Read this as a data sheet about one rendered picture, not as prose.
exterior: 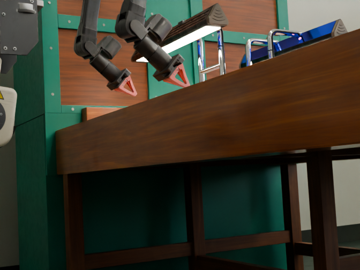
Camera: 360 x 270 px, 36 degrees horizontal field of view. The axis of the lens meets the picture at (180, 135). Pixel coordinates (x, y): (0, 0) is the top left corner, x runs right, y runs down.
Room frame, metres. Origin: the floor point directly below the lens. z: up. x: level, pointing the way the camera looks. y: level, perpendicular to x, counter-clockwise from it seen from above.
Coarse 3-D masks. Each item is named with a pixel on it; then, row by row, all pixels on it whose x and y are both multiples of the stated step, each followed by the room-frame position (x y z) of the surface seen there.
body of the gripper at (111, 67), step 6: (108, 66) 1.96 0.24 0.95; (114, 66) 1.97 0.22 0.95; (102, 72) 1.97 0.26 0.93; (108, 72) 1.96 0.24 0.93; (114, 72) 1.97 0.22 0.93; (120, 72) 1.98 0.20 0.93; (126, 72) 1.97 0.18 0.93; (108, 78) 1.98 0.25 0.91; (114, 78) 1.97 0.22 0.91; (120, 78) 1.95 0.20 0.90; (108, 84) 2.02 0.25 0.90; (114, 84) 2.00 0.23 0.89
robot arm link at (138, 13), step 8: (128, 0) 1.54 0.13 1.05; (136, 0) 1.54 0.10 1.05; (144, 0) 1.56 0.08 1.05; (128, 8) 1.53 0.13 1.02; (136, 8) 1.54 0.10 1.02; (144, 8) 1.55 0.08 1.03; (120, 16) 1.57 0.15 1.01; (128, 16) 1.52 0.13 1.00; (136, 16) 1.54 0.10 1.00; (144, 16) 1.56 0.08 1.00; (120, 24) 1.55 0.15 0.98; (128, 24) 1.53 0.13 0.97; (120, 32) 1.56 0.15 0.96; (128, 32) 1.53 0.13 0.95
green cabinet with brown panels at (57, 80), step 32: (64, 0) 2.37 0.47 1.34; (160, 0) 2.60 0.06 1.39; (192, 0) 2.68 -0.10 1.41; (224, 0) 2.79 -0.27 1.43; (256, 0) 2.89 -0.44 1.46; (64, 32) 2.37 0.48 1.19; (224, 32) 2.77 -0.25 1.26; (256, 32) 2.88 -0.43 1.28; (32, 64) 2.47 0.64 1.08; (64, 64) 2.37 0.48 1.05; (128, 64) 2.52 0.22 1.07; (192, 64) 2.68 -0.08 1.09; (32, 96) 2.48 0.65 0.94; (64, 96) 2.36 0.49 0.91; (96, 96) 2.44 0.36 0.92; (128, 96) 2.51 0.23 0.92
